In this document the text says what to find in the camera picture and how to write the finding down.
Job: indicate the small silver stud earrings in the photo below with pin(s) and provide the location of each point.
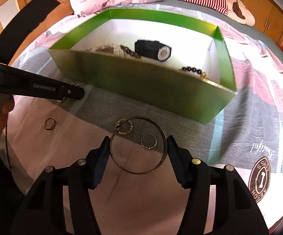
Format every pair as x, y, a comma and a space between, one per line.
74, 84

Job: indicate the person's left hand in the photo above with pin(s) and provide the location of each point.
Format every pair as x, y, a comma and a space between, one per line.
2, 117

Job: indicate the green cardboard box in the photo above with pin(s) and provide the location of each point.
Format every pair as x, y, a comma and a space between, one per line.
156, 88

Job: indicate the black wrist watch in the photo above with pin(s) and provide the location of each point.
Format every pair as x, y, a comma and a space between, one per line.
151, 49

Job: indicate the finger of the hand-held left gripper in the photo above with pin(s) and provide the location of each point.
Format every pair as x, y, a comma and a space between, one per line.
74, 93
26, 17

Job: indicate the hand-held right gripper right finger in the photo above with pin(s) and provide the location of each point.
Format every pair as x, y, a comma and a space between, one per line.
178, 162

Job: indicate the large metal bangle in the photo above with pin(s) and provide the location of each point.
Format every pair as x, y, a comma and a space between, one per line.
112, 149

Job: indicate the gold beaded hoop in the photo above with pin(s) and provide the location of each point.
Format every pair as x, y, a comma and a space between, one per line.
129, 133

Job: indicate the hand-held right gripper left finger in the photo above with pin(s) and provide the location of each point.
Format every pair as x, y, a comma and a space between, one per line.
100, 166

